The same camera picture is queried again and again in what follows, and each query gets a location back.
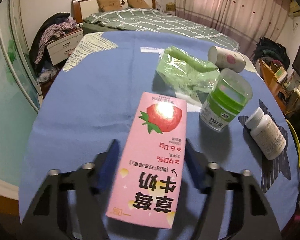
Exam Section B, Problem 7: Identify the white bedside cabinet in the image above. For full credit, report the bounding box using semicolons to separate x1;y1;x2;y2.
46;28;83;66

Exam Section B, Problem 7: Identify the wooden desk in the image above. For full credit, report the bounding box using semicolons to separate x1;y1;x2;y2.
258;59;291;113

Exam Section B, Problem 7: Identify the brown pillow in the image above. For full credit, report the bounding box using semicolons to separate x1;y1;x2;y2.
97;0;122;12
127;0;151;9

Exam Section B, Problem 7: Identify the blue tablecloth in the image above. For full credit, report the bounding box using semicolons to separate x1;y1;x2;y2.
18;31;299;239

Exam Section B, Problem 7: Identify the clothes pile on cabinet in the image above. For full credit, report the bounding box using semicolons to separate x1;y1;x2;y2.
29;12;76;72

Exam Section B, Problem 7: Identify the dark clothes pile on desk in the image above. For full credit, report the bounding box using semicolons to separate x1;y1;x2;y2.
252;37;290;70

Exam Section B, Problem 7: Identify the sliding wardrobe door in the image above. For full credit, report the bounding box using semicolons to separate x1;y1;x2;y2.
0;0;43;186

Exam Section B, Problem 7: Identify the left brown pillow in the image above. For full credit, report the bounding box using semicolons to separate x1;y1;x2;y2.
97;0;122;12

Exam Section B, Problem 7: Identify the right brown pillow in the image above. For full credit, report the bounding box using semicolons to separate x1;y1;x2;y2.
127;0;151;9

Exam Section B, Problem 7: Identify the bed with green plaid duvet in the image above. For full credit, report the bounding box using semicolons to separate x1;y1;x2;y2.
83;8;239;51

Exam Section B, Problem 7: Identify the green labelled plastic jar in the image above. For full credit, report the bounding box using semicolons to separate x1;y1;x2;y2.
199;68;253;131

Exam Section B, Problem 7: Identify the wall air conditioner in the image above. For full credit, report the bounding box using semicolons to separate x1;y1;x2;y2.
288;1;300;18

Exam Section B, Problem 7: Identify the green tissue pack wrapper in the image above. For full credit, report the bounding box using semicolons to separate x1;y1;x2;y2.
157;46;220;103

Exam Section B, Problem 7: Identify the pink white curtain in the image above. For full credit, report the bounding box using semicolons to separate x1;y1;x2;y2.
175;0;291;57

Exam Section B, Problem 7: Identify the pink strawberry milk carton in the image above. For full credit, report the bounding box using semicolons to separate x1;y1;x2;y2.
106;92;187;229

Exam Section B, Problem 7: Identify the white pill bottle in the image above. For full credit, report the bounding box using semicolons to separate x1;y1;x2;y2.
245;107;286;160

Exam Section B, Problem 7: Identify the paper cup with pink print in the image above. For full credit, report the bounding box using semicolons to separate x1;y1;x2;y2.
207;46;246;73

